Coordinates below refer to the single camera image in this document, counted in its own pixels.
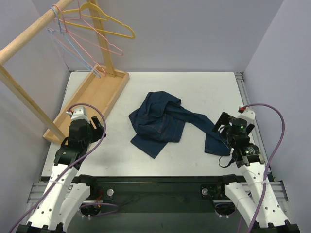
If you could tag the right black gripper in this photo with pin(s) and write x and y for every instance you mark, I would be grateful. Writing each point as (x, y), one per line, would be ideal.
(222, 121)

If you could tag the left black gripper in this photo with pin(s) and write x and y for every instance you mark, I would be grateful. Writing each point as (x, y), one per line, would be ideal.
(95, 125)

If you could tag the dark blue denim trousers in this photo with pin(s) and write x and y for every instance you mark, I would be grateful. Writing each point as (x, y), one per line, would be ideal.
(161, 119)

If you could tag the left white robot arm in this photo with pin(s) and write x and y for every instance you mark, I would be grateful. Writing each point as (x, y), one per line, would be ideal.
(66, 191)

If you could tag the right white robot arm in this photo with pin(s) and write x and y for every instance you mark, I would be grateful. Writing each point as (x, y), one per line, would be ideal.
(259, 209)

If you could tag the yellow plastic hanger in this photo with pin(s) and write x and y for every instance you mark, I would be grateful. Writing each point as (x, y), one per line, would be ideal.
(92, 11)

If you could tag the wooden clothes rack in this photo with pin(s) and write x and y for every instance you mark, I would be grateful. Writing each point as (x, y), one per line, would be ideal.
(101, 93)

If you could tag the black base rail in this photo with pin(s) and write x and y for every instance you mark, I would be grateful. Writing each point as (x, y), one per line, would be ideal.
(181, 194)

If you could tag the aluminium frame rail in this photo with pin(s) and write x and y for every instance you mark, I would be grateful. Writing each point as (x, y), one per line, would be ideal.
(267, 125)

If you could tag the blue wire hanger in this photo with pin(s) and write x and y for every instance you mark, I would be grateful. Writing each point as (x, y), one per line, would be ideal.
(65, 41)

